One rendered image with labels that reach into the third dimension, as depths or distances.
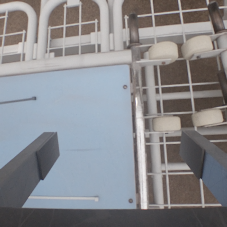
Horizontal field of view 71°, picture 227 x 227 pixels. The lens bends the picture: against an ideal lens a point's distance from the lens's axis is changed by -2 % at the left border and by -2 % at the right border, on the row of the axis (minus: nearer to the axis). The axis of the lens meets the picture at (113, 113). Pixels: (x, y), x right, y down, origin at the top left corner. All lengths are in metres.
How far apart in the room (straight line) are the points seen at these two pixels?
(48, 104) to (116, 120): 0.16
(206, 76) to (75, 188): 0.89
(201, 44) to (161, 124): 0.18
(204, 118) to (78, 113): 0.27
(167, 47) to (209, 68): 0.72
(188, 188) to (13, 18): 1.57
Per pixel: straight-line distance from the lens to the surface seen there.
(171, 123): 0.36
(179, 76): 1.01
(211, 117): 0.39
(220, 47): 0.44
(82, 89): 0.37
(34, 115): 0.41
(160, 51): 0.36
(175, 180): 0.95
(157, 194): 0.49
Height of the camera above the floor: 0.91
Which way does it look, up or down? 78 degrees down
